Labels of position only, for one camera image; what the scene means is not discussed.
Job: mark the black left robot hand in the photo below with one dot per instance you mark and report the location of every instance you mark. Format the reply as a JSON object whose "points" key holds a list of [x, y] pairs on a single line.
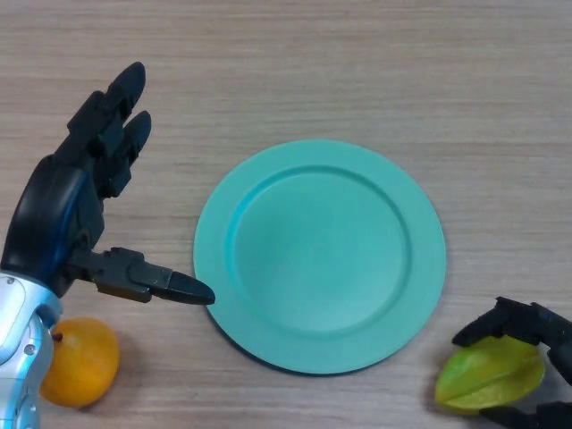
{"points": [[51, 219]]}

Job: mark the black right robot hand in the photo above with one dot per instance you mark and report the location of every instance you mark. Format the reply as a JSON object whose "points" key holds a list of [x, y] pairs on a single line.
{"points": [[532, 324]]}

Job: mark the yellow starfruit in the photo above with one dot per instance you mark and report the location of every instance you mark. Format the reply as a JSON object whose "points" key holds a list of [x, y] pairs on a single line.
{"points": [[489, 377]]}

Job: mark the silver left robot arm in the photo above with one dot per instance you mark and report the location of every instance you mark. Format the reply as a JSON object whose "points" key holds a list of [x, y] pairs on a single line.
{"points": [[20, 353]]}

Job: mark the green round plate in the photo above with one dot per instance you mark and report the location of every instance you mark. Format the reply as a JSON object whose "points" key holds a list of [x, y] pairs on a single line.
{"points": [[319, 257]]}

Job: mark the orange pear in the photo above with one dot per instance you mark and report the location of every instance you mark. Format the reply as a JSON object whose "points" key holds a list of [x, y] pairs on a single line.
{"points": [[82, 362]]}

